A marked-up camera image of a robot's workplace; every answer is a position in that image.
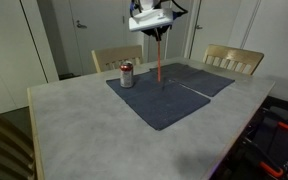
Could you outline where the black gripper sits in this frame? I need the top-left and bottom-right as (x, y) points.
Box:
(141, 25), (171, 42)

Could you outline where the orange red drinking straw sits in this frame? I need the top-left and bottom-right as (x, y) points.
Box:
(155, 38), (163, 84)

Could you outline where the red silver soda can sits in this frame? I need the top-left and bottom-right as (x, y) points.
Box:
(119, 60), (135, 89)

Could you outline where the white cabinet door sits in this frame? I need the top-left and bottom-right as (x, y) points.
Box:
(165, 14), (194, 60)
(147, 31), (170, 63)

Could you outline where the light wooden slat-back chair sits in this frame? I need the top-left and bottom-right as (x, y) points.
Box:
(90, 44), (144, 74)
(0, 100), (38, 180)
(201, 43), (265, 76)

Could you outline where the dark blue woven placemat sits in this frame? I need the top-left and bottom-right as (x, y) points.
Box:
(149, 62), (236, 98)
(105, 70), (212, 131)

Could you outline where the orange black bar clamp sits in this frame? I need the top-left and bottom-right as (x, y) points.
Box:
(263, 116), (288, 132)
(242, 136), (285, 179)

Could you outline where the dark perforated mounting plate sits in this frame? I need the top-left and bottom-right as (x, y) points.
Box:
(250, 123), (288, 166)

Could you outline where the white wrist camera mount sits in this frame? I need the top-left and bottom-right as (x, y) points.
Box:
(128, 8), (175, 33)

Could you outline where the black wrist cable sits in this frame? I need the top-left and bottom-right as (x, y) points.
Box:
(168, 0), (189, 17)

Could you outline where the blue wrist cable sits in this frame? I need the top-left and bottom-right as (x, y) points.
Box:
(129, 0), (142, 17)

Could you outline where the plain door with lever handle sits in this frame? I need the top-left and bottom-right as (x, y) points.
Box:
(68, 0), (126, 76)
(189, 0), (243, 62)

